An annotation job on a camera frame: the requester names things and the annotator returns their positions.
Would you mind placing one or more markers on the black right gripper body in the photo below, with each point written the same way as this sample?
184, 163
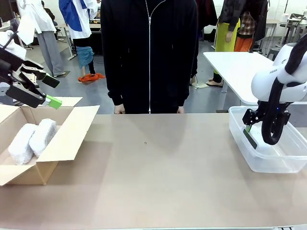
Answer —
278, 110

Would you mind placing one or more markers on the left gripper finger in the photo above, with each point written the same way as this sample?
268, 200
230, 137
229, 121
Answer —
24, 94
31, 72

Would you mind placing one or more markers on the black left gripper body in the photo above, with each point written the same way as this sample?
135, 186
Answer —
4, 67

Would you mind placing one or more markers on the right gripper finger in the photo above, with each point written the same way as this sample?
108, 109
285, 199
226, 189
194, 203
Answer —
250, 117
286, 118

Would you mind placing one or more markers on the unwrapped white digital clock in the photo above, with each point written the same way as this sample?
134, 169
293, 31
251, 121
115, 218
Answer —
250, 139

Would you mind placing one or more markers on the bubble-wrapped white clock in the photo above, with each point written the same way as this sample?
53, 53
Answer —
21, 146
44, 136

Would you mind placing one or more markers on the person's left forearm black sleeve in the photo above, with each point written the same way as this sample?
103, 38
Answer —
185, 93

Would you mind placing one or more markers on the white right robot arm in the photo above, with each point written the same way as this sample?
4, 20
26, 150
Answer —
266, 83

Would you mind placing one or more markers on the person's right forearm black sleeve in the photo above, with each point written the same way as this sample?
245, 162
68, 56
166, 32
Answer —
116, 93

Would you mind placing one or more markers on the person's left hand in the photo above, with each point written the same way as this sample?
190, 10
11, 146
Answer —
181, 110

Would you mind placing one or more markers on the person's right hand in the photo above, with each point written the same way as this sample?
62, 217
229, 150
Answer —
119, 109

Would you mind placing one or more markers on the person white coat grey trousers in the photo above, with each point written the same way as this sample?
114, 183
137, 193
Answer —
48, 48

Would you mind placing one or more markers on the white-legged background desk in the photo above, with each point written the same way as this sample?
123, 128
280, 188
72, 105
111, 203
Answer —
71, 48

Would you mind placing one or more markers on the clear plastic container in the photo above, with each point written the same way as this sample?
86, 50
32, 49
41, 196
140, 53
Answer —
275, 165

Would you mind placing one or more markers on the white background table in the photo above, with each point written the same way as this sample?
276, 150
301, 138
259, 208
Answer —
227, 64

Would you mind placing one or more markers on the grey metal stool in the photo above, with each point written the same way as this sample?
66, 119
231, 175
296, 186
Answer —
273, 51

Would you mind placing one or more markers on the pale yellow paper scrap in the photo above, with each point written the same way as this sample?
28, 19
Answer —
199, 85

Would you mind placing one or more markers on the orange cloth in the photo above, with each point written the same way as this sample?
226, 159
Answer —
92, 77

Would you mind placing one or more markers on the seated person dark clothes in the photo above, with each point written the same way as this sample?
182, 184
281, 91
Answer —
49, 12

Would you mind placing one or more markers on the person blue white jacket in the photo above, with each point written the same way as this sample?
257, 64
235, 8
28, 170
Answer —
79, 19

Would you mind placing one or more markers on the person plaid shirt orange trousers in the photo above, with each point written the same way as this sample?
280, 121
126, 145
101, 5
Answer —
244, 43

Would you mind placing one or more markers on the brown cardboard box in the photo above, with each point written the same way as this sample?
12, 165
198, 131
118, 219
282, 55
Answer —
24, 172

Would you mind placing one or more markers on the person with yellow apron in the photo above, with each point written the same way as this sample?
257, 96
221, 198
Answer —
224, 36

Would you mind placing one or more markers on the beige background desk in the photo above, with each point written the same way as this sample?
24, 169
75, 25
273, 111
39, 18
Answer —
272, 21

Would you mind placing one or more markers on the person in black zip hoodie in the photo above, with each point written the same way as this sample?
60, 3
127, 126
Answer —
163, 48

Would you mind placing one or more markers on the black hanging garment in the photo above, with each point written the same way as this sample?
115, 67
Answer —
207, 12

